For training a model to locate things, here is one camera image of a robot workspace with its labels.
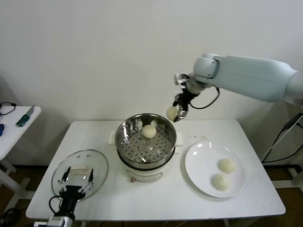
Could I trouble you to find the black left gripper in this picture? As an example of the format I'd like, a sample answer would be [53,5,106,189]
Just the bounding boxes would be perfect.
[57,166,94,214]

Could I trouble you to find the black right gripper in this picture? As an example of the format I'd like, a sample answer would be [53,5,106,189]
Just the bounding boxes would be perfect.
[172,88,201,123]

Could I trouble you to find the white steamed baozi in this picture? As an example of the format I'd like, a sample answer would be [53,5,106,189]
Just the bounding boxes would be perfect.
[142,124,157,139]
[211,174,231,191]
[166,106,178,120]
[218,158,237,174]

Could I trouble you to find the round glass pot lid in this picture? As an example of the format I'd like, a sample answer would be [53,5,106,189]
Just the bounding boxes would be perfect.
[51,149,109,202]

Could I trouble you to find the perforated steel steamer basket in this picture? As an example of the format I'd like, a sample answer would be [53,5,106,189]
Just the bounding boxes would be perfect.
[108,113,185,169]

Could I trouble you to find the white electric cooker pot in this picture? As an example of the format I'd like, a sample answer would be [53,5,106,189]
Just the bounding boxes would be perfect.
[117,146,182,183]

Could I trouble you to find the large white plate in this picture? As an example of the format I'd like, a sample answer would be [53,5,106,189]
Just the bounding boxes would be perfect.
[185,142,246,199]

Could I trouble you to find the small white side table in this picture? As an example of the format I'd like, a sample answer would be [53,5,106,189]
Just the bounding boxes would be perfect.
[0,106,43,197]

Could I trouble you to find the black power adapter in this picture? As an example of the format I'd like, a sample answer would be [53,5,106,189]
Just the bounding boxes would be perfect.
[283,113,303,130]

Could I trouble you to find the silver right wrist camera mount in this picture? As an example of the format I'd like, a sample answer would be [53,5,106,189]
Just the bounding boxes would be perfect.
[174,73,189,87]

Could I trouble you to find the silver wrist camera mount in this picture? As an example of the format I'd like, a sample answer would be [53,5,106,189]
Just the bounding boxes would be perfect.
[34,216,75,227]
[174,73,189,87]

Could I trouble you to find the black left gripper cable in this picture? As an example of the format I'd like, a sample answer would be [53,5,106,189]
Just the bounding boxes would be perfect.
[49,195,63,215]

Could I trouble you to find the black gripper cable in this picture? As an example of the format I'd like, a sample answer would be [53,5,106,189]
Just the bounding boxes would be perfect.
[49,195,63,215]
[188,86,220,110]

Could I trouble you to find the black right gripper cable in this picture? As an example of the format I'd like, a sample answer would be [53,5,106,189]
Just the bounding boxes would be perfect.
[188,86,220,110]

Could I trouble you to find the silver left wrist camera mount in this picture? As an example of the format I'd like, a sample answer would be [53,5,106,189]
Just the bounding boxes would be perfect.
[34,216,75,227]

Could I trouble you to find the green handled knife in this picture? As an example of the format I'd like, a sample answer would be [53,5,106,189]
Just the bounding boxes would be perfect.
[16,105,36,128]

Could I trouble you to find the tangled black floor cables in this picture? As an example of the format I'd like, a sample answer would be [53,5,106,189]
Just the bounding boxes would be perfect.
[0,208,22,227]

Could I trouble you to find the black cable on side table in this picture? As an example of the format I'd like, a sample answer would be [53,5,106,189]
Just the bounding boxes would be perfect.
[0,102,17,116]

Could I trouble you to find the black wall cable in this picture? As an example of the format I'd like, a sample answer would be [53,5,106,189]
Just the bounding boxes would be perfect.
[261,129,303,165]

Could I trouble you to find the white wall cable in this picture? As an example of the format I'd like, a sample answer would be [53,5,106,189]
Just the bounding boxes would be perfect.
[260,122,300,159]

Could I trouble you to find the white shelf frame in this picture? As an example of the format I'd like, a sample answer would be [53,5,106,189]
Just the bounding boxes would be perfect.
[285,163,303,190]

